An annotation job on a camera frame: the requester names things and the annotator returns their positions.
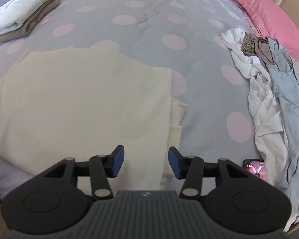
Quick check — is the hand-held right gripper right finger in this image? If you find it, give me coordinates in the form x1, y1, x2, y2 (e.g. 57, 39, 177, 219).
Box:
169, 146, 265, 201

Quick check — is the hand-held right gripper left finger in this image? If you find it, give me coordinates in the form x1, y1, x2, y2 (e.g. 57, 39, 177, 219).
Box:
30, 145, 125, 201

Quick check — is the cream sweater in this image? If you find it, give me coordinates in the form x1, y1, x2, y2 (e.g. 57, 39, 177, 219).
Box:
0, 45, 188, 188

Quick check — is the black smartphone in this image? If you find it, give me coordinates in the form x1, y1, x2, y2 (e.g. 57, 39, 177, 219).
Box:
242, 158, 268, 180

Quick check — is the white crinkled garment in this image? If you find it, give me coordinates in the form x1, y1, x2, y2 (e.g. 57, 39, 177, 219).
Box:
220, 27, 291, 181

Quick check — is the blue-grey garment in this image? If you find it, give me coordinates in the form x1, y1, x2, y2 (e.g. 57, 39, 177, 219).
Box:
266, 37, 299, 219

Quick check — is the grey pink polka dot bed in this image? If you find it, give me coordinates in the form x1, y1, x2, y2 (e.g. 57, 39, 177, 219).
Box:
0, 0, 299, 205

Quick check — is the folded beige garment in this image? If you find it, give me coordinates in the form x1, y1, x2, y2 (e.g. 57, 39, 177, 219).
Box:
0, 0, 62, 47

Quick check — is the pink pillow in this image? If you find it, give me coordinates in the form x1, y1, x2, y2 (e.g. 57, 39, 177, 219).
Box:
225, 0, 299, 66

